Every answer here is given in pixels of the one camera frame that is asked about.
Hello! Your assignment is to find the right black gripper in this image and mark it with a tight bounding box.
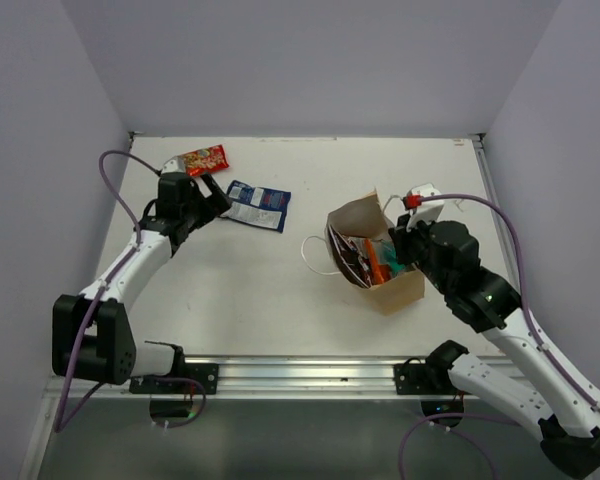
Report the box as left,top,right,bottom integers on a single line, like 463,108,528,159
389,210,452,295

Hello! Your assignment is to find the teal Fox's candy bag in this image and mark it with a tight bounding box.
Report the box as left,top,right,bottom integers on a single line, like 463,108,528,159
377,240,413,278

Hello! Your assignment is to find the orange snack packet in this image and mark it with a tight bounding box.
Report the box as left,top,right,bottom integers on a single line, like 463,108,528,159
364,238,391,285

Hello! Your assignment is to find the brown paper bag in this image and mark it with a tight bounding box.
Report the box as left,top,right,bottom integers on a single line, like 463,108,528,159
300,191,425,316

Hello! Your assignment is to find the brown chip bag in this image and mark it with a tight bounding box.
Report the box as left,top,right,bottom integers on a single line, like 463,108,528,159
326,225,374,289

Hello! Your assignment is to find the red Doritos chip bag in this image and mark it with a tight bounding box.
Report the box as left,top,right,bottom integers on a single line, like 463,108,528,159
328,226,362,269

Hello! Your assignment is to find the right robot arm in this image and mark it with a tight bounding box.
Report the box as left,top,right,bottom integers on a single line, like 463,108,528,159
389,214,600,479

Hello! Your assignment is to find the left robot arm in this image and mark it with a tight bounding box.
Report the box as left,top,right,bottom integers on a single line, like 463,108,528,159
51,172,232,393

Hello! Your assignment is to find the blue snack bag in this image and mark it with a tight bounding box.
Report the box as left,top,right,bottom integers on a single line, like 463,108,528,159
221,180,292,233

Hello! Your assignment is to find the small red snack packet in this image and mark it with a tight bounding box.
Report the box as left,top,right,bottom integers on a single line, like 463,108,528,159
177,144,229,177

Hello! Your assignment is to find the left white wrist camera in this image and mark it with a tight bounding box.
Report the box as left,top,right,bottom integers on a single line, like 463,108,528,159
160,156,186,175

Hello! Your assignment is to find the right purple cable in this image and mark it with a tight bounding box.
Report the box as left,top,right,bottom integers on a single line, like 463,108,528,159
397,194,600,480

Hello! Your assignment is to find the purple cable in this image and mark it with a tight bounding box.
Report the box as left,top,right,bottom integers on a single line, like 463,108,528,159
397,194,600,480
52,149,207,434

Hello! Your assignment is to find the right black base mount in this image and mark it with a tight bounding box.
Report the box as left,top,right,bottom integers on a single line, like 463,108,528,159
393,357,465,416

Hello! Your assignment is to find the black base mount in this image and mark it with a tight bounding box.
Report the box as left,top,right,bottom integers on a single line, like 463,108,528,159
393,357,465,416
129,362,219,429

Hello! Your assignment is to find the aluminium front rail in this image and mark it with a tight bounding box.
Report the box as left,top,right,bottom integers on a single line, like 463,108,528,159
44,354,566,399

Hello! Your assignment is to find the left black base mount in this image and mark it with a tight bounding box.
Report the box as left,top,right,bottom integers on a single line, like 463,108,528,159
129,362,219,429

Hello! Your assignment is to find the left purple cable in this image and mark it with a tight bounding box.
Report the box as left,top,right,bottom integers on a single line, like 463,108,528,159
52,149,207,434

